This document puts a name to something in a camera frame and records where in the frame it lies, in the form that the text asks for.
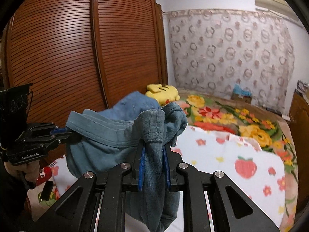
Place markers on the floral brown blanket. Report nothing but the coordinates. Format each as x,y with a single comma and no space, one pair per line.
271,132

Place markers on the cardboard box with blue bag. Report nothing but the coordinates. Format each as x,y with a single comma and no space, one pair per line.
238,94

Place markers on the clutter on dresser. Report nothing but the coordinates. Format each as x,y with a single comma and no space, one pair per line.
303,88

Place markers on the person's left hand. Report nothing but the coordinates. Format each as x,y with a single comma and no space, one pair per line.
29,170

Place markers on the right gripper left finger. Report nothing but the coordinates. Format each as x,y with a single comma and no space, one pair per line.
134,169

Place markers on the wall air conditioner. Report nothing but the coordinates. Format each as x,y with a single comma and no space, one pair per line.
278,7

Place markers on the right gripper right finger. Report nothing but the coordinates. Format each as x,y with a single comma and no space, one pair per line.
174,168

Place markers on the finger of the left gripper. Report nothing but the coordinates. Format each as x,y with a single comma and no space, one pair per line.
58,130

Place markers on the white strawberry flower sheet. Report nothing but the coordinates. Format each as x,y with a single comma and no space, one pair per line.
258,173

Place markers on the folded blue denim jeans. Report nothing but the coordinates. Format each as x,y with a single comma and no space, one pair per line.
129,107

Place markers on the brown louvered wardrobe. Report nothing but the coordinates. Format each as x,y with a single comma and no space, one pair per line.
80,54

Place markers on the circle patterned curtain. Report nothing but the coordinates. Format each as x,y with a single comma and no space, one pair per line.
214,51

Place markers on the yellow Pikachu plush toy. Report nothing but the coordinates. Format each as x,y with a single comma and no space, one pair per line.
163,94

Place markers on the wooden dresser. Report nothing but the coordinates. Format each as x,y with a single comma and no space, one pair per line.
299,131

